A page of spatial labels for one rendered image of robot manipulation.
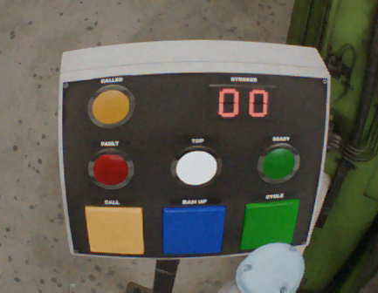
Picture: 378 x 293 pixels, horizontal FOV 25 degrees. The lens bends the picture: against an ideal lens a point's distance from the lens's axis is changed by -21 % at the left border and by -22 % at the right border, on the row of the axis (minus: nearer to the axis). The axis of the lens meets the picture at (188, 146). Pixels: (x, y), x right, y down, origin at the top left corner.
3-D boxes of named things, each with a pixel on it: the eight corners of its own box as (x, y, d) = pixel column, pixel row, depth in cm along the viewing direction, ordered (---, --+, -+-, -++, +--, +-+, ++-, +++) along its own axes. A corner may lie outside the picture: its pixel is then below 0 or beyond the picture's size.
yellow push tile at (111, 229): (144, 254, 127) (142, 210, 123) (90, 252, 126) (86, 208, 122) (143, 246, 128) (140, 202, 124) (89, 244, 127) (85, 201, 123)
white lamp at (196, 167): (209, 194, 122) (213, 178, 118) (170, 180, 122) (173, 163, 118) (218, 171, 123) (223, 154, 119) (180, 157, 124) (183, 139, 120)
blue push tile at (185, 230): (221, 252, 128) (225, 208, 124) (162, 254, 127) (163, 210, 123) (219, 244, 129) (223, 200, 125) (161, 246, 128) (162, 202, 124)
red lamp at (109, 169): (123, 195, 121) (123, 180, 117) (89, 180, 121) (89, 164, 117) (132, 173, 122) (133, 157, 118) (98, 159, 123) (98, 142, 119)
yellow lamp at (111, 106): (122, 133, 116) (123, 114, 112) (88, 120, 117) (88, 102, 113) (133, 111, 118) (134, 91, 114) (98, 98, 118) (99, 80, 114)
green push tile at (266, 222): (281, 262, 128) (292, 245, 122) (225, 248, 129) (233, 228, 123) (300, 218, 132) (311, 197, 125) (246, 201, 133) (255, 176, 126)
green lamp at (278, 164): (288, 187, 123) (293, 173, 119) (255, 176, 123) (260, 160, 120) (295, 166, 124) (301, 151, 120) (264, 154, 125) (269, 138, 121)
